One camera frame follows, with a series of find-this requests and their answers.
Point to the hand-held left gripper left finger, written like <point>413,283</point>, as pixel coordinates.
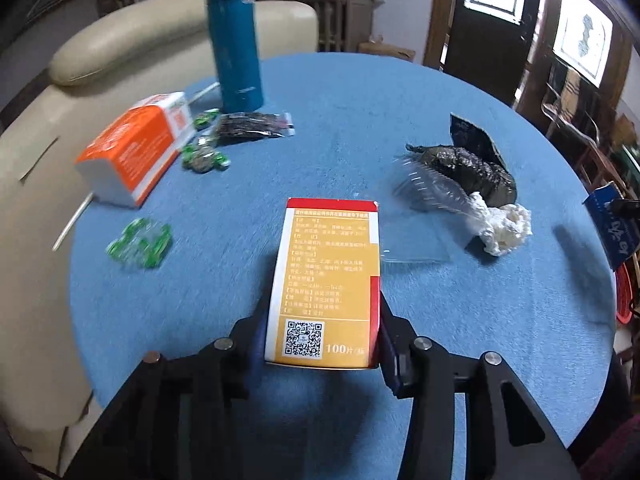
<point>244,342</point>

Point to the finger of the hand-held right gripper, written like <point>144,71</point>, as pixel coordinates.
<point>622,205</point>

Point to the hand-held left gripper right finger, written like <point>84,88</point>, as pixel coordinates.
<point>391,360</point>

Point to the blue carton white characters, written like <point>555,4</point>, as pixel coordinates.
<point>610,240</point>

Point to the red plastic basket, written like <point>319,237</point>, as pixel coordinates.
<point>623,300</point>

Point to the orange and red medicine box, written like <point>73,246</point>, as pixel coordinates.
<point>320,270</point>

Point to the white tissue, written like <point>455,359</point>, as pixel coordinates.
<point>505,230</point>

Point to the black plastic bag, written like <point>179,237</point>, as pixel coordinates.
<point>465,170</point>

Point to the clear plastic container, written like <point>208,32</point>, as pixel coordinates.
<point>430,190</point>

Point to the wooden chair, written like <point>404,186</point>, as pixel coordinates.
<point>565,110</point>

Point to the clear plastic sheet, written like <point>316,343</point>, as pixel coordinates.
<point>415,245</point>

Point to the cluster of green candies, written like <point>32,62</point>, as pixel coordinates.
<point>140,242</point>

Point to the dark wooden glass door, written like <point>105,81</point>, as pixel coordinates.
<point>475,60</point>
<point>582,35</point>

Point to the green candy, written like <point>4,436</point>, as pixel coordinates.
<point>216,161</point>
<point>191,154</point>
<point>206,119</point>

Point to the black snack packet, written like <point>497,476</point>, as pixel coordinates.
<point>250,127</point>

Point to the orange and white tissue pack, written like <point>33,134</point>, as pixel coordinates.
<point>135,145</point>

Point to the blue tablecloth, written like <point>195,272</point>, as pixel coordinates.
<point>325,110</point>

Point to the white straw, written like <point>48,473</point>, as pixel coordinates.
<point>204,93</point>

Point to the cream leather sofa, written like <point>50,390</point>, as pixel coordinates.
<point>40,185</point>

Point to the small cardboard box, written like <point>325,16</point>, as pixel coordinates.
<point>387,50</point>

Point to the teal thermos bottle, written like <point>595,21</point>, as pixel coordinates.
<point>235,50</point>

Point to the wooden radiator cover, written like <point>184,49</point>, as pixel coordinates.
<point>350,20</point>

